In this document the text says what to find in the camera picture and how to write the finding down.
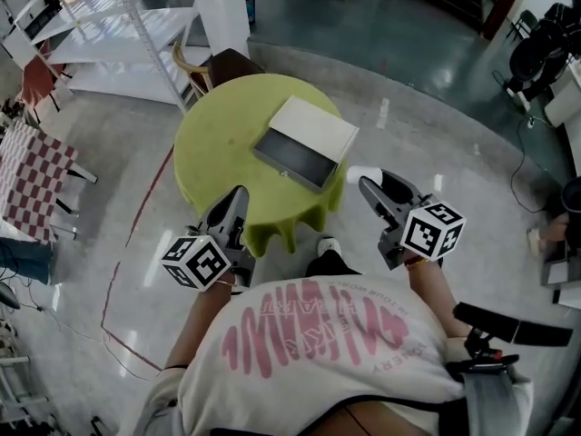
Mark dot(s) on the white pink print t-shirt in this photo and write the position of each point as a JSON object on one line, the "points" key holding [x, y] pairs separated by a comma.
{"points": [[318, 357]]}

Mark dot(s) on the person's black trousers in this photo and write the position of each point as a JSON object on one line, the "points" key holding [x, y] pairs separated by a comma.
{"points": [[331, 264]]}

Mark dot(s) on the wooden chair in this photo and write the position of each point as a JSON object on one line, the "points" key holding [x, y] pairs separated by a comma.
{"points": [[227, 66]]}

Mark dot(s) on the red white checkered table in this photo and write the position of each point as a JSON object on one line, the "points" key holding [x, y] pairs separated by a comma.
{"points": [[36, 180]]}

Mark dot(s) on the white metal shelf rack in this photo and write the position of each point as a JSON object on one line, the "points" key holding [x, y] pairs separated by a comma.
{"points": [[113, 25]]}

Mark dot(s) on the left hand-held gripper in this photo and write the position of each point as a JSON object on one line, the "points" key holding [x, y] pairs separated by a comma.
{"points": [[199, 261]]}

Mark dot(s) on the blue mesh waste bin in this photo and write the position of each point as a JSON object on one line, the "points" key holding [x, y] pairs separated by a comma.
{"points": [[250, 7]]}

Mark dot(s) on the black equipment heap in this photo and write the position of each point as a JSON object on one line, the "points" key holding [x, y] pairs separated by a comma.
{"points": [[540, 48]]}

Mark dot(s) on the green cloth round table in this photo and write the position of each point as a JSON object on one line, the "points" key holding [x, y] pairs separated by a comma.
{"points": [[218, 152]]}

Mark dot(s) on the orange chair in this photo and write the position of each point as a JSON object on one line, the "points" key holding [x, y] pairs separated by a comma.
{"points": [[38, 80]]}

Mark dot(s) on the person's white shoe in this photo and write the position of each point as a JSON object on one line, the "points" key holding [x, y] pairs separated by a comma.
{"points": [[327, 245]]}

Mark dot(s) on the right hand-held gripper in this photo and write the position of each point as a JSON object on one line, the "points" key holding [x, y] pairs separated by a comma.
{"points": [[431, 232]]}

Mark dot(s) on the white shelving rack with items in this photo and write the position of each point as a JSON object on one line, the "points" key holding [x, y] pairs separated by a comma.
{"points": [[18, 398]]}

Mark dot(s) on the person's right forearm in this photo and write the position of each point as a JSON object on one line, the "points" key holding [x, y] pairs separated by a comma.
{"points": [[436, 298]]}

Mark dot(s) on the person's left forearm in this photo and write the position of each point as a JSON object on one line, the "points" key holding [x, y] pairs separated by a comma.
{"points": [[199, 325]]}

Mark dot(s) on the white desk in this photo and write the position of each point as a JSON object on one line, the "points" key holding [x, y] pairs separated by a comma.
{"points": [[565, 107]]}

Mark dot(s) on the white pillar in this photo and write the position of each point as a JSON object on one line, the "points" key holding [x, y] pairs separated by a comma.
{"points": [[222, 7]]}

